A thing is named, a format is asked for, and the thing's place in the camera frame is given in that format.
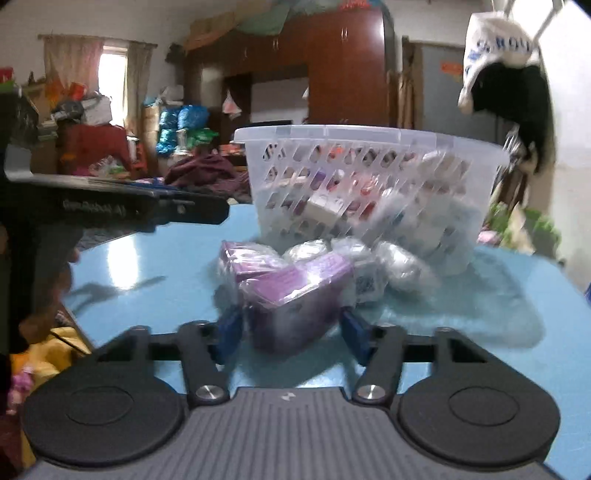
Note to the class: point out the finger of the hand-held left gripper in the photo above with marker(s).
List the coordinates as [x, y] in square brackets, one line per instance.
[198, 210]

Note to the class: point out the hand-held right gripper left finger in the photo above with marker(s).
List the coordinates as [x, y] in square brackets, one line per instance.
[229, 334]

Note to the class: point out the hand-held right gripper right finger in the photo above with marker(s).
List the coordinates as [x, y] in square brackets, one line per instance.
[354, 334]

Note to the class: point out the large purple packet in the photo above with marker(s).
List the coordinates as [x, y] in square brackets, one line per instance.
[295, 300]

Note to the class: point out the white plastic basket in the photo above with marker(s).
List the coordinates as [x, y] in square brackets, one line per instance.
[369, 184]

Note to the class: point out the person's left hand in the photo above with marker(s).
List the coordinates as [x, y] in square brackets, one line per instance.
[55, 295]

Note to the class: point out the maroon cloth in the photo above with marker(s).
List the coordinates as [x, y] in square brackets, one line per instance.
[203, 173]

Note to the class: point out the white wrapped box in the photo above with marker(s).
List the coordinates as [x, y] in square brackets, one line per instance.
[368, 282]

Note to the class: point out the red cloth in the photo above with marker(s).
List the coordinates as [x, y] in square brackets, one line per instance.
[92, 147]

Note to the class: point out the small purple wrapped packet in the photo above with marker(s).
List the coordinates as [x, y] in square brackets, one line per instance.
[247, 261]

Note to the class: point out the blue plastic bags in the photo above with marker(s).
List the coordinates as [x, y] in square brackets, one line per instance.
[184, 124]

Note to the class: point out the white gift bag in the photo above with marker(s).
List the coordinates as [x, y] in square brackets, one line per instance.
[98, 110]

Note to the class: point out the small pink plastic bag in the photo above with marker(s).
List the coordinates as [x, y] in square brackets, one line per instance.
[231, 104]

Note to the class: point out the small white box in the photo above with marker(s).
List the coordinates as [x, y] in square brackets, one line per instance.
[323, 208]

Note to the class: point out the window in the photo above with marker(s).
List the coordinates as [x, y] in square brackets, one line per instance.
[112, 83]

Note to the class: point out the orange yellow bag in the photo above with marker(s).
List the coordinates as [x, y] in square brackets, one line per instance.
[51, 355]

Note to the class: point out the beige curtain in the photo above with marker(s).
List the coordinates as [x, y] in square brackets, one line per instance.
[69, 60]

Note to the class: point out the cardboard boxes on wardrobe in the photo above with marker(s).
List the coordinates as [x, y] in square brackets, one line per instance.
[210, 30]

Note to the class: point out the brown wooden wardrobe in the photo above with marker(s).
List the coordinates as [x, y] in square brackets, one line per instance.
[346, 74]

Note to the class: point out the green shopping bag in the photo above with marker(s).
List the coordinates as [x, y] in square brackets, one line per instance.
[531, 228]

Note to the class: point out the green cloth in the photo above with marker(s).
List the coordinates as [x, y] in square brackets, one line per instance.
[277, 18]

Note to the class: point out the grey door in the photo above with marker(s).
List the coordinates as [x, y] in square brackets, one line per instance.
[438, 101]

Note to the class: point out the black hanging garment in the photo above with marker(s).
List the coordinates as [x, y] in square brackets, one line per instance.
[521, 106]

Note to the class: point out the white printed cloth bag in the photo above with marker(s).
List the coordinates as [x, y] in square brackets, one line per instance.
[494, 46]

